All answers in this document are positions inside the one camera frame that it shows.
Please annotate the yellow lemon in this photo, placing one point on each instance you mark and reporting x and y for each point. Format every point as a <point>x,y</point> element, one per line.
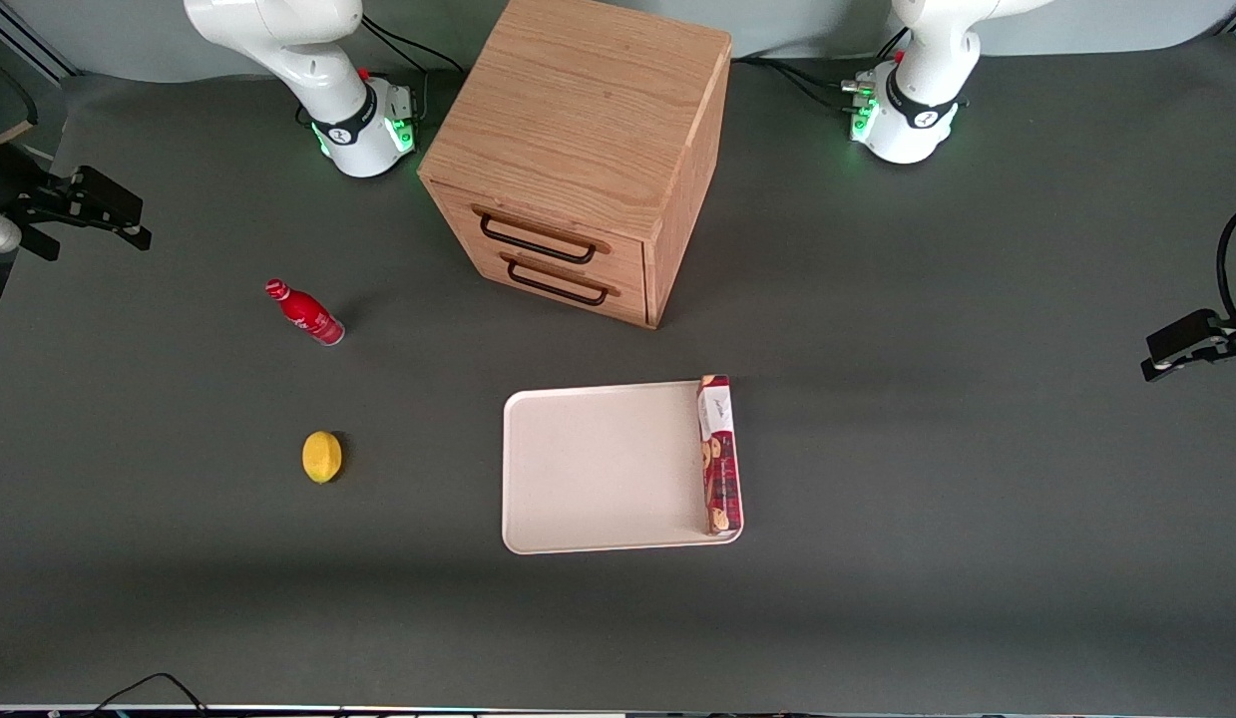
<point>321,457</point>

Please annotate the dark grey table mat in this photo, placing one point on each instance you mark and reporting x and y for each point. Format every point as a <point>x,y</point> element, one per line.
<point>977,449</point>

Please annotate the red cookie box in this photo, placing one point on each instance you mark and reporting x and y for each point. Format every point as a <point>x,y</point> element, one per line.
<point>722,469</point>

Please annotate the red coke bottle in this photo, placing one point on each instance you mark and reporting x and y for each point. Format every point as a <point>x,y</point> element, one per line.
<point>308,315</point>

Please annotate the wooden drawer cabinet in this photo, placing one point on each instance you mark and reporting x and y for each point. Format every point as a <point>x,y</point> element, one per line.
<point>588,110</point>

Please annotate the beige plastic tray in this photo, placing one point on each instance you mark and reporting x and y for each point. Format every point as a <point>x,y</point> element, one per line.
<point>598,469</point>

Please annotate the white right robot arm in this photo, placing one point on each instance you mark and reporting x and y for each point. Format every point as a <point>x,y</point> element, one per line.
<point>318,70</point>

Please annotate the wooden drawer front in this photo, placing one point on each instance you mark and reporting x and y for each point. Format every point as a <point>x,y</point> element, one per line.
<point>627,299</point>
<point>618,254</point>

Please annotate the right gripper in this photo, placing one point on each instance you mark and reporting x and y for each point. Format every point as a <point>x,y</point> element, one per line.
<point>7,179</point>

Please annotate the aluminium frame rail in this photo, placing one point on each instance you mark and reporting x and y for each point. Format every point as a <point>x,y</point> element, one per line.
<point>24,35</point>

